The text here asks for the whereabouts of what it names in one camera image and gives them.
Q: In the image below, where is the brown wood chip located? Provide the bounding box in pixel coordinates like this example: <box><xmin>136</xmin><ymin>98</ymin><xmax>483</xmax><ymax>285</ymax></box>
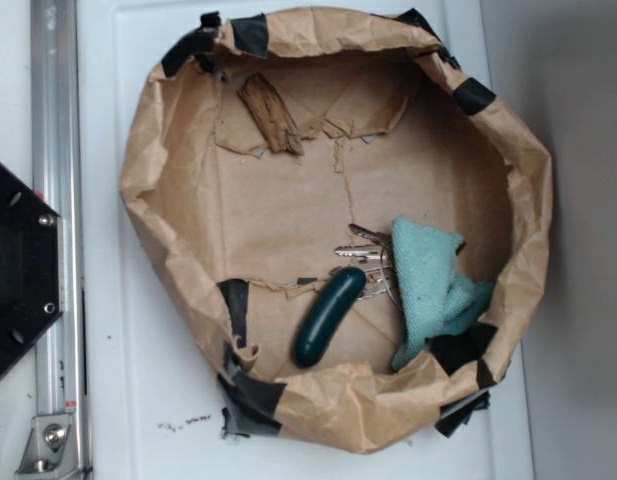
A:
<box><xmin>238</xmin><ymin>73</ymin><xmax>304</xmax><ymax>156</ymax></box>

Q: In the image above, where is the dark green plastic cucumber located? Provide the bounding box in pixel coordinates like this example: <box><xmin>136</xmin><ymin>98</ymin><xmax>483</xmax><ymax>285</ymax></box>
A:
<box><xmin>292</xmin><ymin>267</ymin><xmax>366</xmax><ymax>368</ymax></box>

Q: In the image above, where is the silver key bunch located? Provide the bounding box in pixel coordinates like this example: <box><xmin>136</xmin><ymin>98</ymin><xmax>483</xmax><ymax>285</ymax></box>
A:
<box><xmin>333</xmin><ymin>223</ymin><xmax>402</xmax><ymax>309</ymax></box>

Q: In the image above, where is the light blue cloth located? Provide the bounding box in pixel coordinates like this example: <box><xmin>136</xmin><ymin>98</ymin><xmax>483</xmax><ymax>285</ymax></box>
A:
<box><xmin>391</xmin><ymin>216</ymin><xmax>494</xmax><ymax>371</ymax></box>

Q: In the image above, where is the brown paper bag bin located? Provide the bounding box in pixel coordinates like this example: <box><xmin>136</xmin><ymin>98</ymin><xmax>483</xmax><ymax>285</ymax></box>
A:
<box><xmin>120</xmin><ymin>6</ymin><xmax>553</xmax><ymax>453</ymax></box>

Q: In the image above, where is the white tray board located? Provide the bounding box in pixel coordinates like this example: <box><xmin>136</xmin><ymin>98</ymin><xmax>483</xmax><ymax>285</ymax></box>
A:
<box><xmin>77</xmin><ymin>1</ymin><xmax>534</xmax><ymax>479</ymax></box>

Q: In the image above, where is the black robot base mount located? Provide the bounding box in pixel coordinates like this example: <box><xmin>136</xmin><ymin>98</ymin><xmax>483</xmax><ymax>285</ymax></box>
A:
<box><xmin>0</xmin><ymin>162</ymin><xmax>62</xmax><ymax>381</ymax></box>

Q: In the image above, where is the aluminium extrusion rail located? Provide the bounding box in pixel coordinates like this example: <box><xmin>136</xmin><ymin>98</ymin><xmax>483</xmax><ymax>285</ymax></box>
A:
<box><xmin>19</xmin><ymin>1</ymin><xmax>92</xmax><ymax>479</ymax></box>

